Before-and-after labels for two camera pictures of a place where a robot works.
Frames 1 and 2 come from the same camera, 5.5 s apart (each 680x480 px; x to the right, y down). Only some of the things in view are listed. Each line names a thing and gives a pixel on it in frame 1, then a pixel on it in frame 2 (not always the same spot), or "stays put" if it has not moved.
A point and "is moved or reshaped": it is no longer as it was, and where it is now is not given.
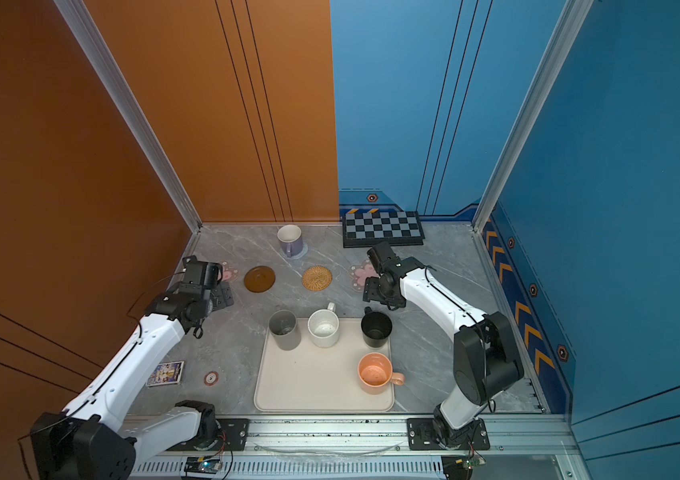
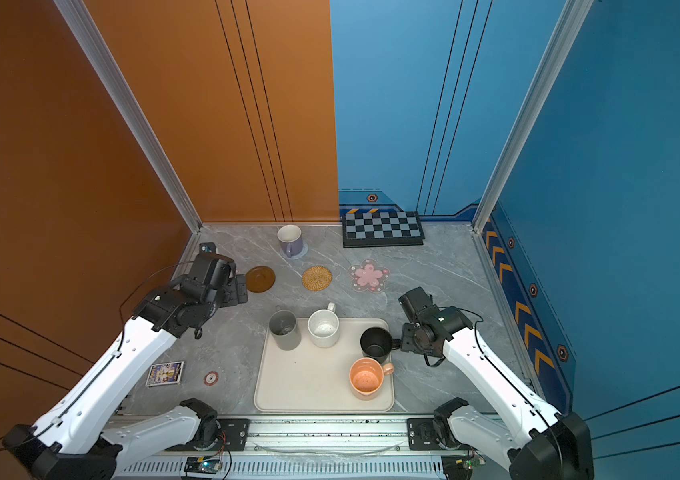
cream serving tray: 310,378 stays put
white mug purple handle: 291,239 stays put
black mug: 376,327 -> 378,343
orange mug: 375,373 is moved or reshaped
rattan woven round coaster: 317,278 stays put
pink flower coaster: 359,273 stays put
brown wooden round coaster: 259,279 stays put
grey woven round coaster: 300,255 stays put
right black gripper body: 375,290 -> 411,340
